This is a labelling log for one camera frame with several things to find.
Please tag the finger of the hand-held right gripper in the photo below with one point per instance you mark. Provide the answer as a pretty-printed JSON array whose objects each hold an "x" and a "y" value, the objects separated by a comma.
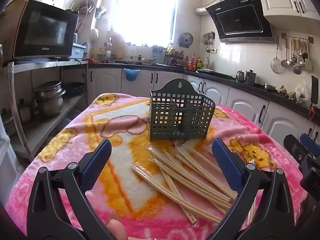
[
  {"x": 293, "y": 146},
  {"x": 310, "y": 143}
]

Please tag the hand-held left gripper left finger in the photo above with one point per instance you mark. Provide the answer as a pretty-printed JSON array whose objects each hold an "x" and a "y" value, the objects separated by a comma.
[{"x": 97, "y": 162}]

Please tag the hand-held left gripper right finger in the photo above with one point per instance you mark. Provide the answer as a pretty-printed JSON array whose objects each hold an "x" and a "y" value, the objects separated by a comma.
[{"x": 227, "y": 165}]

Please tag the pile of chopsticks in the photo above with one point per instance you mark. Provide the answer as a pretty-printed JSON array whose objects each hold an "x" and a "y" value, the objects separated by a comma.
[{"x": 190, "y": 180}]

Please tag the grey-green plastic utensil holder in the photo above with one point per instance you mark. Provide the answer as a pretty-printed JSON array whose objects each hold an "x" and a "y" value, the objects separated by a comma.
[{"x": 185, "y": 88}]

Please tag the row of hanging kitchen utensils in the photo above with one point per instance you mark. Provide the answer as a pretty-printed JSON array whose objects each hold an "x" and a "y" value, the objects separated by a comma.
[{"x": 285, "y": 60}]

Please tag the person's left hand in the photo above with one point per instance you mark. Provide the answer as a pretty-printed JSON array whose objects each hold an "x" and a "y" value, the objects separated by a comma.
[{"x": 117, "y": 228}]

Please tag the pink printed blanket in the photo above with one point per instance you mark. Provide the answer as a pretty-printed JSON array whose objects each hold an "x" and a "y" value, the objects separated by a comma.
[{"x": 75, "y": 140}]

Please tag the black countertop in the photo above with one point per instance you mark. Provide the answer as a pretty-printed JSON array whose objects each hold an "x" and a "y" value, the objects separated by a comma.
[{"x": 282, "y": 99}]

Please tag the clear plastic bag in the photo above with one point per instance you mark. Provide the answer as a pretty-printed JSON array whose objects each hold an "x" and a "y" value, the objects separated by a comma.
[{"x": 302, "y": 92}]

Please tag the brown food bundle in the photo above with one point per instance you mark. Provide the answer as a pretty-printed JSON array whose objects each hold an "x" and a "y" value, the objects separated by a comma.
[{"x": 285, "y": 92}]

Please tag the black flat device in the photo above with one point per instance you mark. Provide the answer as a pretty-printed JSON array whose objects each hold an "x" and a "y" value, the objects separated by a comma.
[{"x": 314, "y": 87}]

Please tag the large steel pot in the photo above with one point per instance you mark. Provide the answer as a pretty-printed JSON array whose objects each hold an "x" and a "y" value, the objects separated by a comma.
[{"x": 51, "y": 105}]

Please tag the white lower cabinets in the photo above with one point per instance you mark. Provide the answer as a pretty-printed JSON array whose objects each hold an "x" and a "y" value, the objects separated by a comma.
[{"x": 105, "y": 85}]

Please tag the black frying pan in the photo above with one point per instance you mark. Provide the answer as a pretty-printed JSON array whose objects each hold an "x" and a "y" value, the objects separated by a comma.
[{"x": 73, "y": 87}]

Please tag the tall steel kettle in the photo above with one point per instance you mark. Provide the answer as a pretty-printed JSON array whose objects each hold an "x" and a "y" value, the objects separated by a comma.
[{"x": 250, "y": 78}]

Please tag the small steel kettle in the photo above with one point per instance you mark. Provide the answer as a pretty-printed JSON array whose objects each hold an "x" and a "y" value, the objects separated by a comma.
[{"x": 240, "y": 77}]

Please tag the small steel pot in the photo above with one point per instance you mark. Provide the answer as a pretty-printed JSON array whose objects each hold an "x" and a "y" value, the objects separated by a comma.
[{"x": 47, "y": 88}]

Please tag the blue hanging bin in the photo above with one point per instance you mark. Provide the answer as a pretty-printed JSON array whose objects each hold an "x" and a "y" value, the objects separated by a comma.
[{"x": 131, "y": 76}]

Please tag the yellow oil bottle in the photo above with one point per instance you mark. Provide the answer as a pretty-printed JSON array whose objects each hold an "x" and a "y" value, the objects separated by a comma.
[{"x": 199, "y": 63}]

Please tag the red bottle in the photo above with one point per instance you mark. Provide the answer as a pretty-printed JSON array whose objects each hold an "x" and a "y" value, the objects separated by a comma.
[{"x": 192, "y": 63}]

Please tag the metal shelf rack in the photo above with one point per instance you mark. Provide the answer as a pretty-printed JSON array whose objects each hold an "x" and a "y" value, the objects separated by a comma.
[{"x": 45, "y": 65}]

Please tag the blue and white plastic box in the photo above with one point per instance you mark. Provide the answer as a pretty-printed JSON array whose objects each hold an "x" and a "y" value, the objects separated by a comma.
[{"x": 78, "y": 52}]

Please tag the wooden cutting board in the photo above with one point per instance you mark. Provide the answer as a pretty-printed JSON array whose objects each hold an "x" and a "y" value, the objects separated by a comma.
[{"x": 117, "y": 45}]

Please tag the dark spice rack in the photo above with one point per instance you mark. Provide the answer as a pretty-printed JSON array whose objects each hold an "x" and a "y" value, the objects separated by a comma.
[{"x": 175, "y": 56}]

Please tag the small hanging utensil cluster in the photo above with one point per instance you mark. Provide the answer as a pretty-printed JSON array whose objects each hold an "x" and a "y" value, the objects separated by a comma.
[{"x": 210, "y": 41}]

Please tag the pale green knife block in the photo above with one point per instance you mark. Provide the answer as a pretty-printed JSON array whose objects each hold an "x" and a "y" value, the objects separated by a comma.
[{"x": 158, "y": 52}]

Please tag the small round fan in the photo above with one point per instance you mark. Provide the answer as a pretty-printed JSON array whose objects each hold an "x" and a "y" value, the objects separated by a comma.
[{"x": 185, "y": 40}]

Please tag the black range hood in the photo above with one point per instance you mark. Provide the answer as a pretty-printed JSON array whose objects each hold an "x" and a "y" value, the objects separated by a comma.
[{"x": 240, "y": 20}]

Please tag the black microwave oven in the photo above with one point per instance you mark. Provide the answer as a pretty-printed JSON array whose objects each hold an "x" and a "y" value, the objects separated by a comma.
[{"x": 45, "y": 30}]

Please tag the kitchen window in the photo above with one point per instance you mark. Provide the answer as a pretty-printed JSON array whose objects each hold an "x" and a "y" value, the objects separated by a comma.
[{"x": 147, "y": 12}]

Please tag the silver exhaust duct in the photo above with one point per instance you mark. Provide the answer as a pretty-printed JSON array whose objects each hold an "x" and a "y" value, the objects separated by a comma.
[{"x": 202, "y": 9}]

